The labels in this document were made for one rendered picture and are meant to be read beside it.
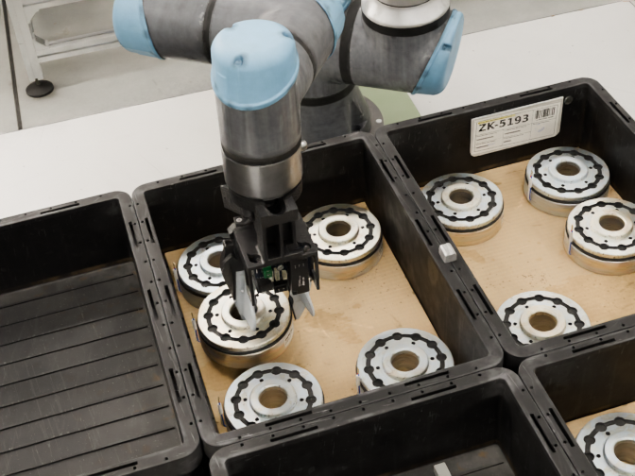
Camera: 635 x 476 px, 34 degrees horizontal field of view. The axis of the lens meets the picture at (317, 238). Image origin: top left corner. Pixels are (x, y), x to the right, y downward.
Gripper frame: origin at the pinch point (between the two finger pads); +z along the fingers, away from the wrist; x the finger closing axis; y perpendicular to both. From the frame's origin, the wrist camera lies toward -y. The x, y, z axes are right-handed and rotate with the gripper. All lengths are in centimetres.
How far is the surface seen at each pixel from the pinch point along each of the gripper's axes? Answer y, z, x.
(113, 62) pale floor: -199, 86, 0
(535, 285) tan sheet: 3.4, 3.1, 30.2
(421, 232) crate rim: 0.5, -6.5, 17.1
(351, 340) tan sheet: 3.8, 3.8, 7.7
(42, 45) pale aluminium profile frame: -191, 71, -19
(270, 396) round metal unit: 9.9, 2.0, -3.2
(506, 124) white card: -17.8, -4.0, 35.8
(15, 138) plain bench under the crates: -69, 17, -26
